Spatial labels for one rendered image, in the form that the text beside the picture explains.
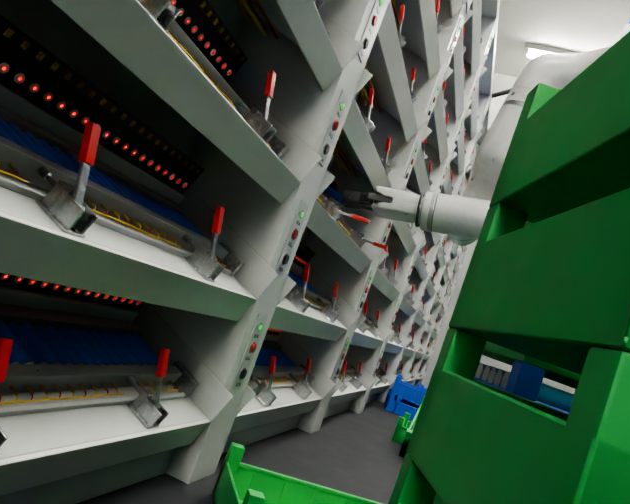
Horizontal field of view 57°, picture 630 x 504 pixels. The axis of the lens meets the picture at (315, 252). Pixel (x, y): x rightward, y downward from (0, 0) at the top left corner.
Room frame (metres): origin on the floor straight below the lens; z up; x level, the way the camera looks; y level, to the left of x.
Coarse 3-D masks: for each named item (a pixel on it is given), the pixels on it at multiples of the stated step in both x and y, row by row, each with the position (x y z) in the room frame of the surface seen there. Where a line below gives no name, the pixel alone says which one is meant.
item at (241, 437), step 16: (240, 432) 1.16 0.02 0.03; (256, 432) 1.25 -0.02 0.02; (272, 432) 1.37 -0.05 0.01; (224, 448) 1.10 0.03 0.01; (128, 464) 0.78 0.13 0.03; (144, 464) 0.83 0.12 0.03; (160, 464) 0.87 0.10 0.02; (64, 480) 0.66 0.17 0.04; (80, 480) 0.69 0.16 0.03; (96, 480) 0.72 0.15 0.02; (112, 480) 0.76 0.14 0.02; (128, 480) 0.80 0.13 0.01; (0, 496) 0.57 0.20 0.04; (16, 496) 0.60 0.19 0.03; (32, 496) 0.62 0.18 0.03; (48, 496) 0.65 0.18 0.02; (64, 496) 0.67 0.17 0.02; (80, 496) 0.70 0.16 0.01; (96, 496) 0.74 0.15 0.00
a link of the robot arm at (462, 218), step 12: (444, 204) 1.18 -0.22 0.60; (456, 204) 1.18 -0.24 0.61; (468, 204) 1.17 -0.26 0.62; (480, 204) 1.17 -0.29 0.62; (444, 216) 1.18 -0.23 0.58; (456, 216) 1.17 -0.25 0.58; (468, 216) 1.17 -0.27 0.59; (480, 216) 1.16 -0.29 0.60; (432, 228) 1.21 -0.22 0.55; (444, 228) 1.20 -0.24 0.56; (456, 228) 1.19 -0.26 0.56; (468, 228) 1.18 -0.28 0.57; (480, 228) 1.17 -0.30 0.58
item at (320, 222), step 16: (320, 192) 0.98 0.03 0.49; (320, 208) 1.02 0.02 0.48; (320, 224) 1.08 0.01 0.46; (336, 224) 1.14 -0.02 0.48; (352, 224) 1.58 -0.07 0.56; (336, 240) 1.21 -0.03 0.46; (352, 240) 1.30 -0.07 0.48; (368, 240) 1.56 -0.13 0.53; (352, 256) 1.38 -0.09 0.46; (368, 256) 1.56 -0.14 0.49
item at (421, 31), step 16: (400, 0) 1.36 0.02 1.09; (416, 0) 1.29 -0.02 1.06; (432, 0) 1.25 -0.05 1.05; (416, 16) 1.37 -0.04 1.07; (432, 16) 1.31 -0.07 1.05; (416, 32) 1.45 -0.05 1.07; (432, 32) 1.36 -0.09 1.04; (416, 48) 1.53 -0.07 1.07; (432, 48) 1.43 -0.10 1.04; (432, 64) 1.50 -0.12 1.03
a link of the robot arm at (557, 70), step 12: (540, 60) 1.18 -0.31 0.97; (552, 60) 1.18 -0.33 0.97; (564, 60) 1.18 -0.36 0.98; (576, 60) 1.17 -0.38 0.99; (588, 60) 1.16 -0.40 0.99; (528, 72) 1.19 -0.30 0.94; (540, 72) 1.17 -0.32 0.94; (552, 72) 1.17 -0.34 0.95; (564, 72) 1.17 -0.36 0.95; (576, 72) 1.16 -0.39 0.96; (516, 84) 1.20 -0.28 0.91; (528, 84) 1.18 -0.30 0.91; (552, 84) 1.18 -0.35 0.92; (564, 84) 1.18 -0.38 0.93; (516, 96) 1.18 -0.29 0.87
